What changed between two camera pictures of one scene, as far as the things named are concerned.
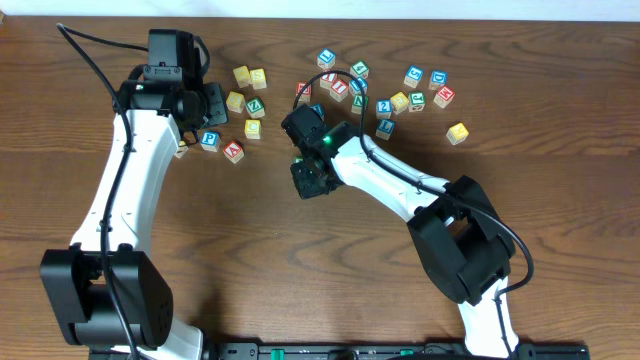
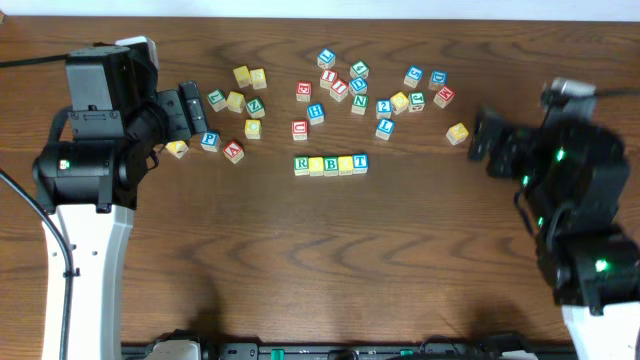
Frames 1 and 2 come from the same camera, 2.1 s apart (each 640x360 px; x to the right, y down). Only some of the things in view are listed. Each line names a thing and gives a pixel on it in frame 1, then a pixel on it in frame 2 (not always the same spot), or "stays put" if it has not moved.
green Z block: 255,107 stays put
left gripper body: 216,105 → 172,114
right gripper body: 308,180 → 502,126
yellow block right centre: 399,102 stays put
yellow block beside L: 235,102 stays put
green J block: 416,101 stays put
